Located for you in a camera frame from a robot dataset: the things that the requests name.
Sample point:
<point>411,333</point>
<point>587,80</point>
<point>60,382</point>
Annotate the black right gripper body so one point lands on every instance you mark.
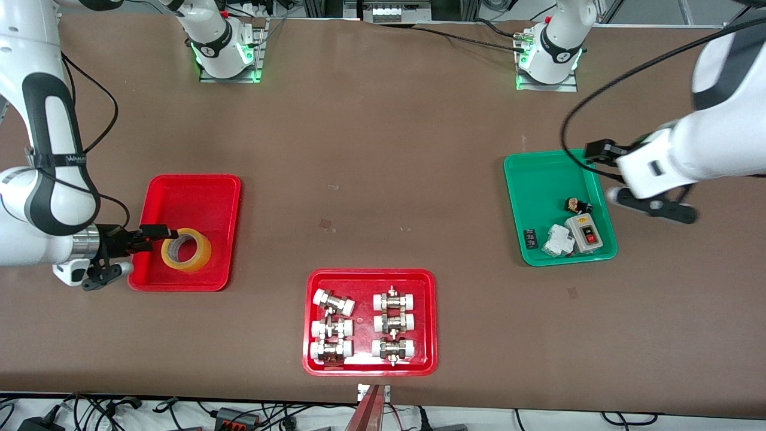
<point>115,240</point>

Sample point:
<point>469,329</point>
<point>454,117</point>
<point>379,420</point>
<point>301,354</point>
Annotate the yellow tape roll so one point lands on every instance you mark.
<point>200,254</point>

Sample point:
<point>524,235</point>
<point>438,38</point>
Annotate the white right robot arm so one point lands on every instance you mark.
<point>12,239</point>

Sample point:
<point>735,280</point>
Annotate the empty red plastic tray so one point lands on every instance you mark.
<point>185,197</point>

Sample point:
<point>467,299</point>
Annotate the green plastic tray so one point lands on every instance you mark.
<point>538,185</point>

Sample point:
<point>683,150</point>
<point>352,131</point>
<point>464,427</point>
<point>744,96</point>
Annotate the red tray holding valves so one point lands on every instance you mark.
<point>364,323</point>

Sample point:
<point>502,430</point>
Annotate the small black brown component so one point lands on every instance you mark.
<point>575,205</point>

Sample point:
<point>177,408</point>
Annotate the white circuit breaker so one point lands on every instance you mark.
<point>558,240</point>

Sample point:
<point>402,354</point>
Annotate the small black terminal block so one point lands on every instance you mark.
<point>530,238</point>

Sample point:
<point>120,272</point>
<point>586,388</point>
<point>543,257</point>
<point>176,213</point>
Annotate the metal valve white caps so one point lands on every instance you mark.
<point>331,349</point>
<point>333,303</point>
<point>394,323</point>
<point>393,348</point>
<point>394,301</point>
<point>332,328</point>

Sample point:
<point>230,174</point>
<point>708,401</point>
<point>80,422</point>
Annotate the black power adapter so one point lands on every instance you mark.
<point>39,425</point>

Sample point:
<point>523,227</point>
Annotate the white power strip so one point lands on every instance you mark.
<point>398,13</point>

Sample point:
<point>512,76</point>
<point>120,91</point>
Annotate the reddish metal bar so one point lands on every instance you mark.
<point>366,416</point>

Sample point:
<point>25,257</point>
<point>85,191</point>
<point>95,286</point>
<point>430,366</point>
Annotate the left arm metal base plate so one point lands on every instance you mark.
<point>568,85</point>

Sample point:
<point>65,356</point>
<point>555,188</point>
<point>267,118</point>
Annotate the grey switch box red button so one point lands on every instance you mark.
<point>583,234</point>

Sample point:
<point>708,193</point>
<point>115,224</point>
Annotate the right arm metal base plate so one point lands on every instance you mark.
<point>258,60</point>

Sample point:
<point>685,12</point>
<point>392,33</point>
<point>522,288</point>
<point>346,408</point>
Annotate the silver metal bracket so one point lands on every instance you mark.
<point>361,395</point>

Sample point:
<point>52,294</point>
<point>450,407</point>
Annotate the aluminium frame post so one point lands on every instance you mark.
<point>317,7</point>

